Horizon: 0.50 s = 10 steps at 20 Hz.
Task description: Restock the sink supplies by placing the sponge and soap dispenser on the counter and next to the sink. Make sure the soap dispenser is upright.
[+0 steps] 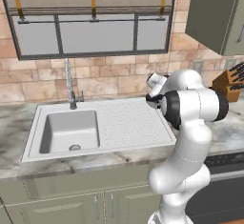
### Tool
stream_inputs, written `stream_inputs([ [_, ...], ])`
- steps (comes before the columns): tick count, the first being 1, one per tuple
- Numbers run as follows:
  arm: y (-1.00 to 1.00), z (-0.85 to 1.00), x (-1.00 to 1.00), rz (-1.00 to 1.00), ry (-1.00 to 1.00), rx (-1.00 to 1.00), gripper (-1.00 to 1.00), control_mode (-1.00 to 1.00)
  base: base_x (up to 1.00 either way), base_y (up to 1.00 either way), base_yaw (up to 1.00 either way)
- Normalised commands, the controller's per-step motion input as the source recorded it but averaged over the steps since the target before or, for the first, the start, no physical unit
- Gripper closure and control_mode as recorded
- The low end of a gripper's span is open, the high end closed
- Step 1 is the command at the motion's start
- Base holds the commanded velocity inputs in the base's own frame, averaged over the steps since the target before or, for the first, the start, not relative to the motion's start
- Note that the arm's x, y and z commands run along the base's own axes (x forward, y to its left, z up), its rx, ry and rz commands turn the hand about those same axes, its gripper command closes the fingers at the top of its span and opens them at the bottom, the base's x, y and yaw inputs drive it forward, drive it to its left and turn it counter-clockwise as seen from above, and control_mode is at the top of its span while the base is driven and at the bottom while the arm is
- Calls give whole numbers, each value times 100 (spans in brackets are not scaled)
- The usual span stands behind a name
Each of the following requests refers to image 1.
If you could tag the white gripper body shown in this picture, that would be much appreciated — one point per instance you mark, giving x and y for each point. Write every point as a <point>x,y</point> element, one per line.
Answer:
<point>157,82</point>

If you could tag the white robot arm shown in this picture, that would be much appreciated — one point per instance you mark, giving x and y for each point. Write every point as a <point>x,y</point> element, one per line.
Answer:
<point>190,138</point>

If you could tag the white sink with drainer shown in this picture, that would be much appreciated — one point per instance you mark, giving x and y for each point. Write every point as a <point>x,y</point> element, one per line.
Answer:
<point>127,123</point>

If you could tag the wooden knife block with knives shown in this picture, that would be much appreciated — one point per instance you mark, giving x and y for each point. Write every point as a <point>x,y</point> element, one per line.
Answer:
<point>227,85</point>

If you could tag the dark framed window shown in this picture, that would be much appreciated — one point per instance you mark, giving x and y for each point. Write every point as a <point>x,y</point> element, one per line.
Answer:
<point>95,34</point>

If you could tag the silver spring tap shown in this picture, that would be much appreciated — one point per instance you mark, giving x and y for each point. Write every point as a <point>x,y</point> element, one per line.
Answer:
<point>68,75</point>

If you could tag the olive green fixed front panel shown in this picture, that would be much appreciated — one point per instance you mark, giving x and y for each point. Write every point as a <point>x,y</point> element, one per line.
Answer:
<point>85,181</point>

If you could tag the olive green cupboard door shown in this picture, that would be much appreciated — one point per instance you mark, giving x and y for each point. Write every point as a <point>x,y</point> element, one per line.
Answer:
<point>133,207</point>
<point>57,210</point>

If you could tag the grey wall socket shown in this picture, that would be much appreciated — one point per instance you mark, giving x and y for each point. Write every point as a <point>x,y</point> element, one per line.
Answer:
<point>230,64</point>
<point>198,66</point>

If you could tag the olive green wall cabinet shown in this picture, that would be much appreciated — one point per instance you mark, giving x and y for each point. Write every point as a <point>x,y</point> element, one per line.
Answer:
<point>209,11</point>

